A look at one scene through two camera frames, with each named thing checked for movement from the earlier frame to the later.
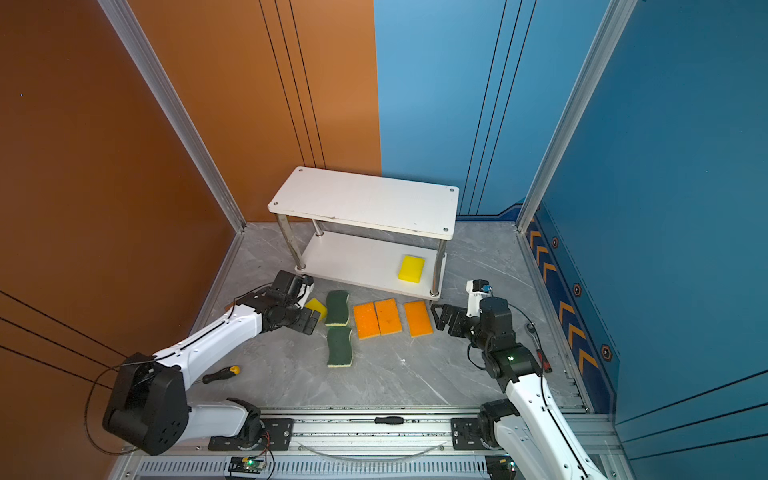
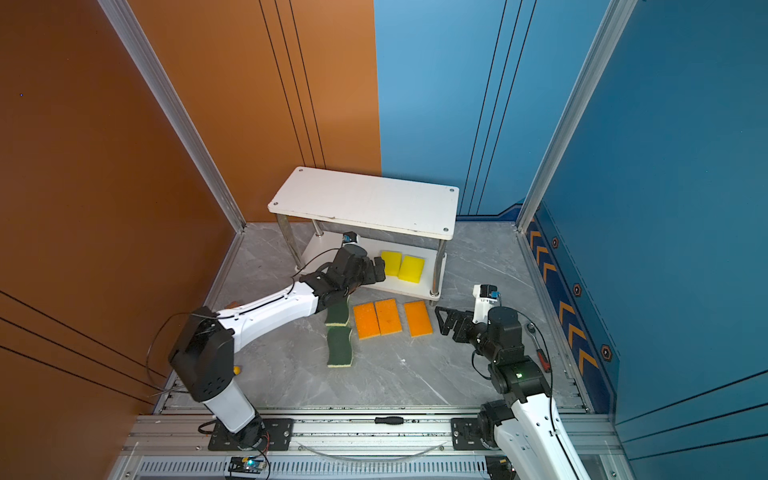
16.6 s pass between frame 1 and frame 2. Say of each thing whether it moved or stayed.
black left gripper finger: moved
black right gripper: stayed
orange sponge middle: stayed
